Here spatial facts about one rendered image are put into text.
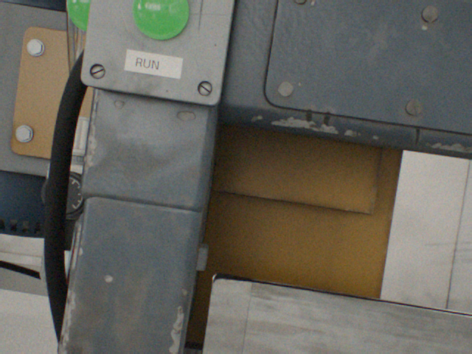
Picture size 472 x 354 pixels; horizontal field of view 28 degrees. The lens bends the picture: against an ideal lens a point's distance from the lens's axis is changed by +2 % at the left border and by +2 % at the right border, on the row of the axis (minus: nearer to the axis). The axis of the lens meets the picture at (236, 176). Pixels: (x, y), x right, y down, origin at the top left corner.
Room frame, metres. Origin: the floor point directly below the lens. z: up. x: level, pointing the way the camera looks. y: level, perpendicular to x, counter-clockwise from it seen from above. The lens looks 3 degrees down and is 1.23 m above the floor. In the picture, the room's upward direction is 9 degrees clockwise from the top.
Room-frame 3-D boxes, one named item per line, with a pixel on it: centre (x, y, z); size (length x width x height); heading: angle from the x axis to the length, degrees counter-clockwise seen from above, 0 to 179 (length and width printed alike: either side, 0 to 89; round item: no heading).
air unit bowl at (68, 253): (0.78, 0.13, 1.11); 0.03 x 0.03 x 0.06
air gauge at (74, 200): (0.76, 0.13, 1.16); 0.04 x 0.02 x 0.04; 91
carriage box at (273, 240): (1.02, -0.02, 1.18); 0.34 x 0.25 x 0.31; 1
